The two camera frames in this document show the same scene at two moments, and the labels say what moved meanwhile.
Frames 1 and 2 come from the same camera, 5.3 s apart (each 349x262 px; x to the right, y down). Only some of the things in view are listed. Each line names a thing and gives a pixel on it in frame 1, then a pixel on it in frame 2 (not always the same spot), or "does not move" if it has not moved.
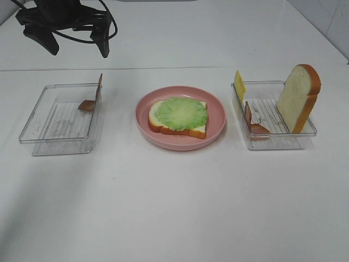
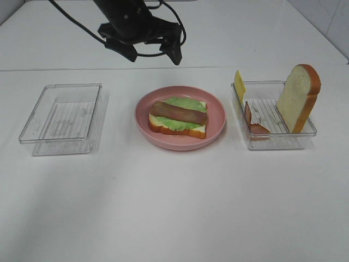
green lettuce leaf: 181,113 does not move
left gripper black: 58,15 -> 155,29
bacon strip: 254,128 does not move
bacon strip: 89,105 -> 178,112
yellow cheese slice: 240,85 does not move
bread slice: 200,132 does not move
